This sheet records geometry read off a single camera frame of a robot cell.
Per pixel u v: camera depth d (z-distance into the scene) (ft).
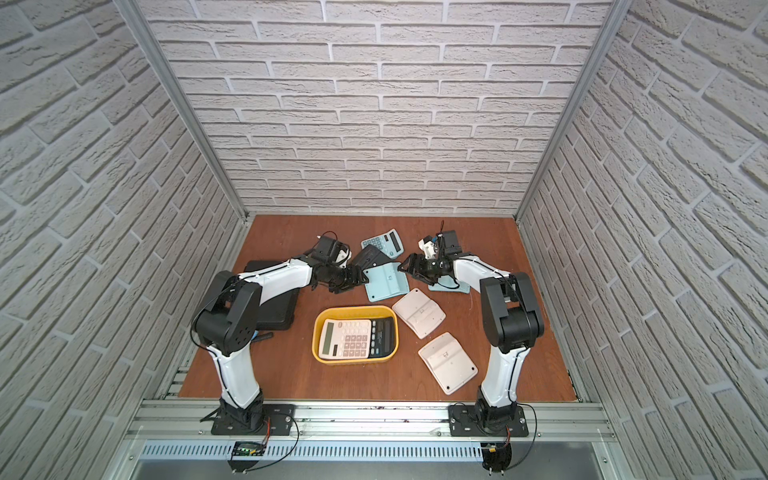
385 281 3.18
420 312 2.94
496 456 2.27
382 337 2.79
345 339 2.77
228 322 1.65
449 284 2.66
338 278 2.75
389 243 3.54
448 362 2.66
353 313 2.90
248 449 2.37
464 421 2.43
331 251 2.60
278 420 2.40
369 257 3.38
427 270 2.81
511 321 1.69
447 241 2.60
